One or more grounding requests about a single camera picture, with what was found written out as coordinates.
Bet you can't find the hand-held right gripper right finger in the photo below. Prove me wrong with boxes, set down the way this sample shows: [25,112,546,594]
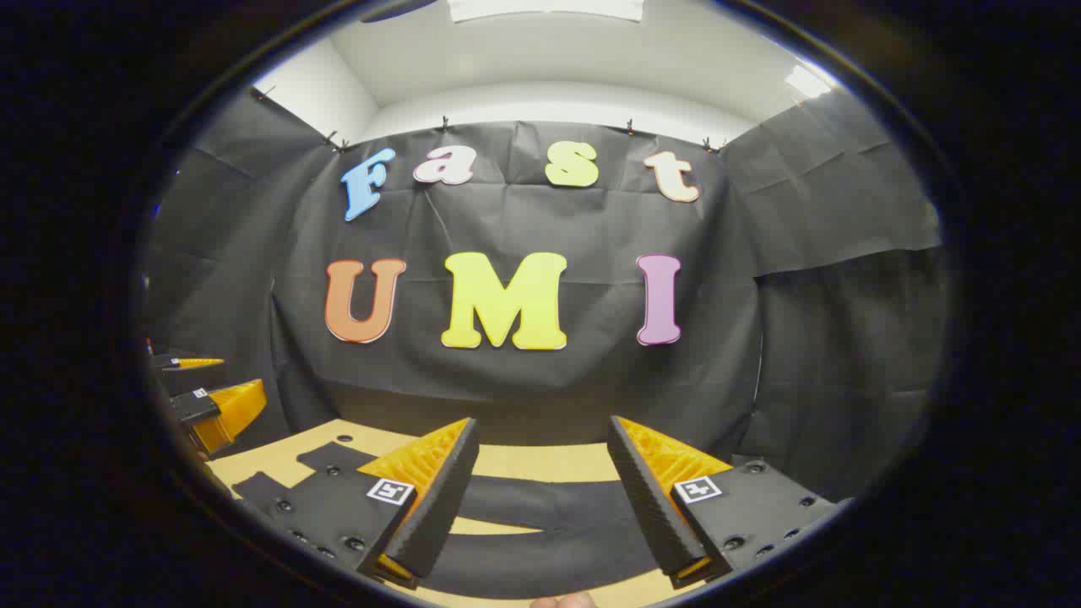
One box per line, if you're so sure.
[607,415,838,590]

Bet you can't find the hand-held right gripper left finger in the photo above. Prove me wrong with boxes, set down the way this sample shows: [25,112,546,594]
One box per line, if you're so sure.
[232,416,481,589]

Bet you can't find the black denim jeans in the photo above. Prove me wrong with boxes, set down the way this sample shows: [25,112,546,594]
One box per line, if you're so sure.
[296,442,744,601]

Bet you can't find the black backdrop cloth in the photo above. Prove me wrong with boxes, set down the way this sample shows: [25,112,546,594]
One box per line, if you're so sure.
[139,84,951,508]

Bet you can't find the ceiling light panel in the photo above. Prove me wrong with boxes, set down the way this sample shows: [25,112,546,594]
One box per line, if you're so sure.
[448,0,644,23]
[784,66,834,100]

